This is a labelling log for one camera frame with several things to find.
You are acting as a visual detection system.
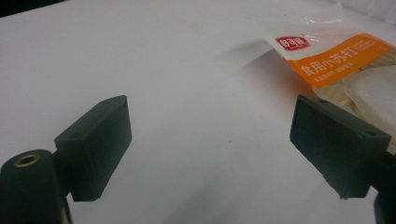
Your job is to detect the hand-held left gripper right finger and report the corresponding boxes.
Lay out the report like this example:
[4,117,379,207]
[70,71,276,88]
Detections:
[289,94,392,200]

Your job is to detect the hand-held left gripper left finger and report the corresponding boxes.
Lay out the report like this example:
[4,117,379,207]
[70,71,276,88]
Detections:
[53,94,133,203]

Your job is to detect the orange and white powder packet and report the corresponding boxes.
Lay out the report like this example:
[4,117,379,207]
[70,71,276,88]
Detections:
[264,17,396,147]

